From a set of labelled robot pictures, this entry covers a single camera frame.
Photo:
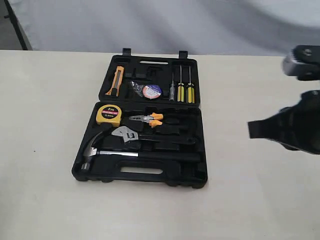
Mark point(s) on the black plastic tool case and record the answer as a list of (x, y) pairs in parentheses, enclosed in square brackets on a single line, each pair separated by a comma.
[(179, 119)]

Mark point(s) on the orange utility knife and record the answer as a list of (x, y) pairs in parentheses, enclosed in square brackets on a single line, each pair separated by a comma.
[(116, 83)]

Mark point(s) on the yellow black screwdriver left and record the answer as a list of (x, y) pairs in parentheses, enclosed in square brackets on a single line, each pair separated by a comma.
[(181, 86)]

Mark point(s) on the yellow black screwdriver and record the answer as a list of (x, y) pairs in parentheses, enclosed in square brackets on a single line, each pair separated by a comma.
[(190, 99), (181, 86)]

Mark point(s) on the black metal stand pole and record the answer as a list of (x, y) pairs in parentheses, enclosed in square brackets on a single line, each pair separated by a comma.
[(12, 35)]

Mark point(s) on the yellow tape measure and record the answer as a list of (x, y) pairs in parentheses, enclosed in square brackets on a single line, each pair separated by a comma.
[(110, 114)]

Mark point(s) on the clear test pen screwdriver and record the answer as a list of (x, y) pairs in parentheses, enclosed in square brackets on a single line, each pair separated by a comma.
[(172, 88)]

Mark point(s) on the yellow black screwdriver right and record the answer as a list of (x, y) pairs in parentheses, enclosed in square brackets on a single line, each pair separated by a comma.
[(190, 99)]

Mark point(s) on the black electrical tape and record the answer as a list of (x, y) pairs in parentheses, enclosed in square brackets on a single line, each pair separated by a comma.
[(147, 91)]

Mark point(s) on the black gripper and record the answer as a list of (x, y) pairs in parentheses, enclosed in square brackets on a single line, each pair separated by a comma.
[(297, 127)]

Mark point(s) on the adjustable wrench black handle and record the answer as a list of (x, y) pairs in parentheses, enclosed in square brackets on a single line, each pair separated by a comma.
[(155, 137)]

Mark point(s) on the claw hammer black handle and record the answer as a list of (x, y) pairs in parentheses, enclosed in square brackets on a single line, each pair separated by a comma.
[(90, 150)]

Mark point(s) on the orange handled pliers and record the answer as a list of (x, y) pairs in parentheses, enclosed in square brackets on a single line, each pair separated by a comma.
[(153, 120)]

